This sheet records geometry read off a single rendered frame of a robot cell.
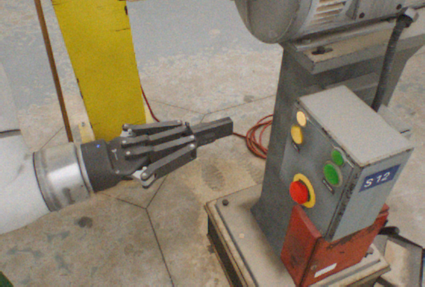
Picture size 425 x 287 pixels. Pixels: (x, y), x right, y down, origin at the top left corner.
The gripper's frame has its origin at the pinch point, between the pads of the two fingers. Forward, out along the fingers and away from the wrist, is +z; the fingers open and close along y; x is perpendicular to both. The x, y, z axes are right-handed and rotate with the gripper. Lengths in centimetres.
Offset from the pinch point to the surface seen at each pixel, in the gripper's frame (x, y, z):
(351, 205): -4.9, 18.5, 14.7
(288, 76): -11.1, -21.7, 29.7
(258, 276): -78, -6, 18
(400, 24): 11.0, -0.4, 35.0
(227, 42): -103, -191, 93
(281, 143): -32.9, -20.3, 29.6
